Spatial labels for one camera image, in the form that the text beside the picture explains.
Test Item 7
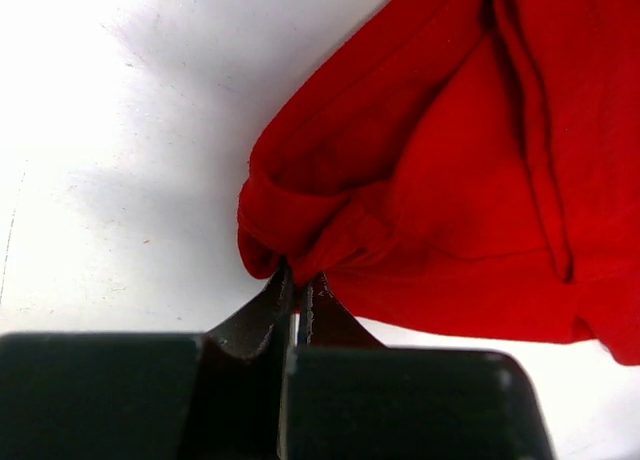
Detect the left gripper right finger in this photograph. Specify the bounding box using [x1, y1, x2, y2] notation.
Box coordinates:
[297, 274, 386, 352]

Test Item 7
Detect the red t-shirt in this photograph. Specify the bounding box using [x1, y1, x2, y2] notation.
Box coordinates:
[238, 0, 639, 365]

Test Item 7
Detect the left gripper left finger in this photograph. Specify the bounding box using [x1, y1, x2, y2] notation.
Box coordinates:
[203, 262, 294, 364]

